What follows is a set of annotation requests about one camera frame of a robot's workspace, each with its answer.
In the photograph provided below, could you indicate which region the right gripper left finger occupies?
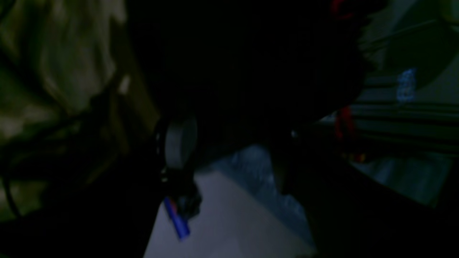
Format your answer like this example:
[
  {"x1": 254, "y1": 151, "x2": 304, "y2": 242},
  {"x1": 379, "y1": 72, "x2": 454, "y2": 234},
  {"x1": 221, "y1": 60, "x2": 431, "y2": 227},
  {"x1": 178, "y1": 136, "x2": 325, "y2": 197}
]
[{"x1": 1, "y1": 117, "x2": 201, "y2": 258}]

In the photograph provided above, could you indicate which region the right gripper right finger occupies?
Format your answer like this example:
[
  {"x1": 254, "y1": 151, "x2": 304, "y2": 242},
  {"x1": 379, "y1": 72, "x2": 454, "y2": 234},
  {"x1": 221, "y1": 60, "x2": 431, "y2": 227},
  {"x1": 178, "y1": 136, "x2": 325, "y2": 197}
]
[{"x1": 269, "y1": 123, "x2": 458, "y2": 258}]

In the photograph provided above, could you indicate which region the camouflage t-shirt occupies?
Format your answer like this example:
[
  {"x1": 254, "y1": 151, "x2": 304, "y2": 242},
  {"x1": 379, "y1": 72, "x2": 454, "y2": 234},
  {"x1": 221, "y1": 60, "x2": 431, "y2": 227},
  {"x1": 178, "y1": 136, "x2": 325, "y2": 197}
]
[{"x1": 1, "y1": 0, "x2": 161, "y2": 223}]

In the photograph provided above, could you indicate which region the blue clamp top right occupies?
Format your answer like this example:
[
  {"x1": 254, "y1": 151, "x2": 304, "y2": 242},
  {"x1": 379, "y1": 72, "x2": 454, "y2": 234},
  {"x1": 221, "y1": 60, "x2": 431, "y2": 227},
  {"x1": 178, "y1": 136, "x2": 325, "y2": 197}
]
[{"x1": 163, "y1": 197, "x2": 190, "y2": 241}]

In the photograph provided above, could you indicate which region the red black clamp right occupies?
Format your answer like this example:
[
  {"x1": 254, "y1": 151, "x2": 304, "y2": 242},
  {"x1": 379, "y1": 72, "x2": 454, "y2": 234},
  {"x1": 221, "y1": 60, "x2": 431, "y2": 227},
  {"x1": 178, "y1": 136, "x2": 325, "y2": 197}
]
[{"x1": 333, "y1": 106, "x2": 366, "y2": 163}]

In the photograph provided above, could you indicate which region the black table cloth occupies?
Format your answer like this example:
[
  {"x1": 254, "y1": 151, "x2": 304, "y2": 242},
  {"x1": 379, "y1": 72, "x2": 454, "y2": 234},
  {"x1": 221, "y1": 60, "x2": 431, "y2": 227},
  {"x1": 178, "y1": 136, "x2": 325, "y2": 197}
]
[{"x1": 125, "y1": 0, "x2": 389, "y2": 164}]

